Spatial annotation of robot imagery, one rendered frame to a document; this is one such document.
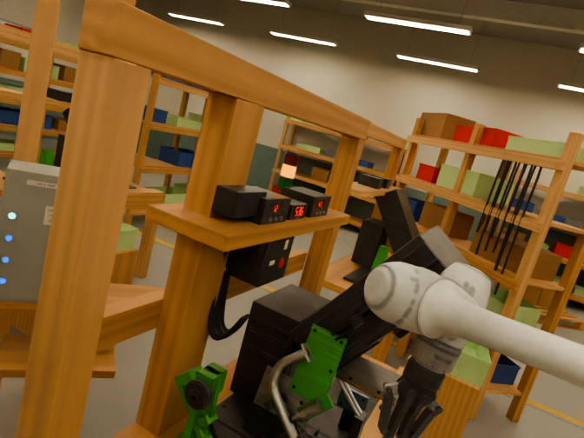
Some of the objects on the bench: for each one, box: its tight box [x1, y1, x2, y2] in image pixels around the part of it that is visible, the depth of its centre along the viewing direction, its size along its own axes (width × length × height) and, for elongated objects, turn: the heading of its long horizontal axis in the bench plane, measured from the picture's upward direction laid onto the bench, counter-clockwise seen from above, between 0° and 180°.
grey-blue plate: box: [336, 388, 369, 433], centre depth 152 cm, size 10×2×14 cm, turn 11°
